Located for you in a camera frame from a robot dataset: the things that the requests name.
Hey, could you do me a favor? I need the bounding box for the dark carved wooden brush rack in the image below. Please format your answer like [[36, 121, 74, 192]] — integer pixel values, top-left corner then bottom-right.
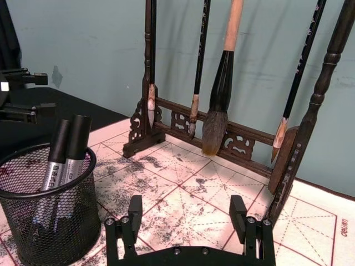
[[121, 0, 355, 224]]

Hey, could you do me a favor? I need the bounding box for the small black-handled calligraphy brush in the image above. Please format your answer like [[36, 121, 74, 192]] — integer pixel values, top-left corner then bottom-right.
[[189, 0, 212, 140]]

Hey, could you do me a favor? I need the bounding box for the black table cloth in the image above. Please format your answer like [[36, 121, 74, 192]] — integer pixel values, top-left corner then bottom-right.
[[0, 87, 131, 163]]

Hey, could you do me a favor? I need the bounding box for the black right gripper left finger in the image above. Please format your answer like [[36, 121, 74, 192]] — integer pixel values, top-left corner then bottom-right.
[[104, 195, 143, 262]]

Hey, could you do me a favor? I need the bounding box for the long black-handled calligraphy brush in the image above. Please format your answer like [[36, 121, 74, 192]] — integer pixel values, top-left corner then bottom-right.
[[270, 0, 328, 164]]

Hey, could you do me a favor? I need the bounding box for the thin brush with white tip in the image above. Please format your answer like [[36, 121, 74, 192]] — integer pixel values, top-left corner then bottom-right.
[[146, 0, 158, 129]]

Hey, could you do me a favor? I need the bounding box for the black hanging drape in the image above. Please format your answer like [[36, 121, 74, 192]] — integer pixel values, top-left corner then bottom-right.
[[0, 0, 23, 71]]

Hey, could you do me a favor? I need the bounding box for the silver marker with black cap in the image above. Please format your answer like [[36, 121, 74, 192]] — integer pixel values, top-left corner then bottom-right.
[[54, 114, 93, 228], [32, 119, 73, 231]]

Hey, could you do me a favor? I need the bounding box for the large brush with pale handle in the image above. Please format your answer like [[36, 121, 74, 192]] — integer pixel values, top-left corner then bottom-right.
[[201, 0, 245, 157]]

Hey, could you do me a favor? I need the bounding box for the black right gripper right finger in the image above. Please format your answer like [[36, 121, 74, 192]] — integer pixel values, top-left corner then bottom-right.
[[229, 195, 276, 261]]

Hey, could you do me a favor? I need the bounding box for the white calligraphy mat, red grid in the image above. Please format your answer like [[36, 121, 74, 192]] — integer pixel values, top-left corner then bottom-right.
[[0, 115, 355, 266]]

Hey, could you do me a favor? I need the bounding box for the black wire mesh pen holder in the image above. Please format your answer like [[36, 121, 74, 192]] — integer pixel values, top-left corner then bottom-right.
[[0, 142, 102, 266]]

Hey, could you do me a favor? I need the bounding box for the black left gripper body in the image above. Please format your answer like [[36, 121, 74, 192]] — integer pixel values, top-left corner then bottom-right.
[[0, 79, 12, 112]]

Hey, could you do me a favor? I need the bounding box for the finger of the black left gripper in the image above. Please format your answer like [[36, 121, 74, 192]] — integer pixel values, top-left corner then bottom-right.
[[0, 102, 57, 125], [0, 67, 49, 90]]

